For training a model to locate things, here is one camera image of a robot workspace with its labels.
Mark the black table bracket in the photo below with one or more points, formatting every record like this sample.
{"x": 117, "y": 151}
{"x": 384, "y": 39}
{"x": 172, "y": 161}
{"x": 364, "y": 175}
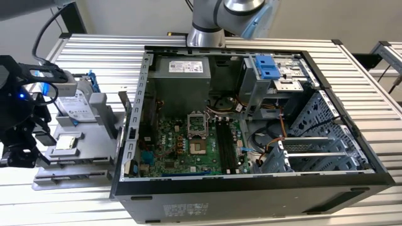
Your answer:
{"x": 366, "y": 60}

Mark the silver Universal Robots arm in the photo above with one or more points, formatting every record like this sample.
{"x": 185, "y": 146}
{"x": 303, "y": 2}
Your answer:
{"x": 203, "y": 23}

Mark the grey plastic parts rack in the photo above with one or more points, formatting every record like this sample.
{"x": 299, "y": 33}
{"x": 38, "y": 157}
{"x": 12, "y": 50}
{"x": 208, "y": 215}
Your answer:
{"x": 91, "y": 143}

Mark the grey power supply unit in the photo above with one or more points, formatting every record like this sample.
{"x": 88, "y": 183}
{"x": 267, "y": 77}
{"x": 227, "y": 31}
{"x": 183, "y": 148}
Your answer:
{"x": 179, "y": 94}

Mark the black metal post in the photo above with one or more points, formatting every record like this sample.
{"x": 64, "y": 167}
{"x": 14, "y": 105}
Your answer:
{"x": 75, "y": 23}

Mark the teal board connector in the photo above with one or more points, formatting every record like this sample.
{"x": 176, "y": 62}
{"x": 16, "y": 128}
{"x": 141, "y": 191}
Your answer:
{"x": 147, "y": 158}

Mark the blue expansion slot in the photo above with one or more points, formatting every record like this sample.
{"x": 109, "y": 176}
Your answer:
{"x": 184, "y": 174}

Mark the blue plastic drive latch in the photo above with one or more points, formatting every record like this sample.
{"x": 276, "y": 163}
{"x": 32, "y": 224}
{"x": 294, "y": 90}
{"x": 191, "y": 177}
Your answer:
{"x": 267, "y": 67}

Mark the perforated metal disk bay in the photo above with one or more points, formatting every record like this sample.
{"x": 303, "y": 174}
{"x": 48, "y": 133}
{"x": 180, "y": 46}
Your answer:
{"x": 316, "y": 117}

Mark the black open PC case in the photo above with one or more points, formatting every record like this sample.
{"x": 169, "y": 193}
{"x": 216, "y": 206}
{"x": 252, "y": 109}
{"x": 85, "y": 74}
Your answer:
{"x": 219, "y": 204}

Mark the grey metal drive cage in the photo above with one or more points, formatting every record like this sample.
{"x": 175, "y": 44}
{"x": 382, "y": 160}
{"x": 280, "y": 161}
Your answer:
{"x": 287, "y": 86}

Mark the aluminium frame side table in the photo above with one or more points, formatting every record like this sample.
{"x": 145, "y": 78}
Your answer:
{"x": 387, "y": 50}

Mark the green Dell motherboard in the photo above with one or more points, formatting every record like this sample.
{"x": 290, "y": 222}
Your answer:
{"x": 200, "y": 164}

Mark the graphics card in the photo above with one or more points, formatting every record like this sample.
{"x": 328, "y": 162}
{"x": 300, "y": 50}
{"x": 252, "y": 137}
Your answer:
{"x": 127, "y": 106}

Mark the silver CPU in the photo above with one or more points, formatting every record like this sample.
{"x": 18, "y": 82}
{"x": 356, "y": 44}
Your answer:
{"x": 65, "y": 142}

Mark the CPU socket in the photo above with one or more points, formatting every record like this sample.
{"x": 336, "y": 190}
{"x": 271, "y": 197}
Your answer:
{"x": 197, "y": 147}

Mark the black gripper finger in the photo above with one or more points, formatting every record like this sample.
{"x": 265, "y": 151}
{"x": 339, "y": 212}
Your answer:
{"x": 41, "y": 120}
{"x": 18, "y": 150}

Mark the hard disk in blue carrier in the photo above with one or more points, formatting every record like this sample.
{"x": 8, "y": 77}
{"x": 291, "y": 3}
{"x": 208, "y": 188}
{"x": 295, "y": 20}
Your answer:
{"x": 77, "y": 108}

